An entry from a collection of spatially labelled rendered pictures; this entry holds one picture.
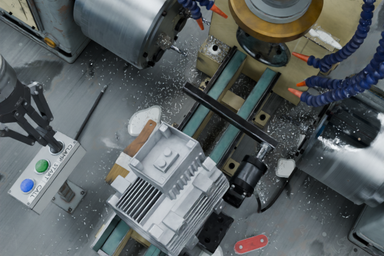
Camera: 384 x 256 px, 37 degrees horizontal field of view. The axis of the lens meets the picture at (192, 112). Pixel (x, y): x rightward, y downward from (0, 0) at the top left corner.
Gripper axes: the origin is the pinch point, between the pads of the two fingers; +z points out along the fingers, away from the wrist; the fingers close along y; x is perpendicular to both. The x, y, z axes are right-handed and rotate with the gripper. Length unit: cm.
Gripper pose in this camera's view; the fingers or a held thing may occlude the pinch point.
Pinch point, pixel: (48, 139)
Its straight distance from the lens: 125.4
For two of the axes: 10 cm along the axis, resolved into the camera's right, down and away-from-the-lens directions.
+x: -8.0, -3.7, 4.7
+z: 2.6, 5.0, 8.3
